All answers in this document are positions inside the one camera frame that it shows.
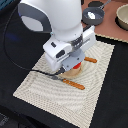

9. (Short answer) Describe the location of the cream bowl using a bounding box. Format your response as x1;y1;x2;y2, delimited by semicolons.
116;4;128;30

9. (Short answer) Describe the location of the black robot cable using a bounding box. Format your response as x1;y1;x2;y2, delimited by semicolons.
3;6;64;78

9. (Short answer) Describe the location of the white salt shaker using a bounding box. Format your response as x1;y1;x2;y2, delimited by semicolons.
87;12;96;19

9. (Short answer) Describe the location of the round wooden plate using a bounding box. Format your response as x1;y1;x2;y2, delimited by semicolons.
62;66;82;79

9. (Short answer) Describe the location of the brown stove board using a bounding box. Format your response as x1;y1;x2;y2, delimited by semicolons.
79;0;128;44

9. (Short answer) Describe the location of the fork with wooden handle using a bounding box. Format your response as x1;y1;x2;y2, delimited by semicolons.
51;76;85;90

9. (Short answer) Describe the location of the beige woven placemat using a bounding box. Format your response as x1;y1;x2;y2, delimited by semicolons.
13;41;114;128

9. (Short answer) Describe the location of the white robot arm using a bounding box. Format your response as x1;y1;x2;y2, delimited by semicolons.
18;0;96;74

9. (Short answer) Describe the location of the red tomato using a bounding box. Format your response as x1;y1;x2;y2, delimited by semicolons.
73;62;81;69

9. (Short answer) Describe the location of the knife with wooden handle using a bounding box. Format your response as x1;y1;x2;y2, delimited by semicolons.
84;57;97;63

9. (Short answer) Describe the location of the grey saucepan with handle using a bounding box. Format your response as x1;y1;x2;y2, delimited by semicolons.
82;0;111;25

